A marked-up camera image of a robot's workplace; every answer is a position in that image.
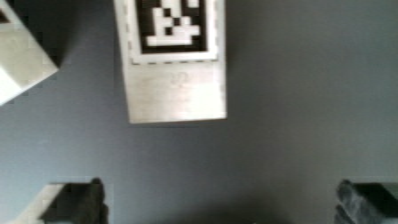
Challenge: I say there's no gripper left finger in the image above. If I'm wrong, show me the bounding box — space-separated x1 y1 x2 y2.
11 178 109 224

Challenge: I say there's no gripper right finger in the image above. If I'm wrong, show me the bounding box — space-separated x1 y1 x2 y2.
335 180 398 224

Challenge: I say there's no white square tabletop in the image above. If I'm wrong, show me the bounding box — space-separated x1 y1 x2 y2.
0 0 59 106

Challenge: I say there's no white table leg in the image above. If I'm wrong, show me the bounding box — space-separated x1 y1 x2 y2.
114 0 228 124

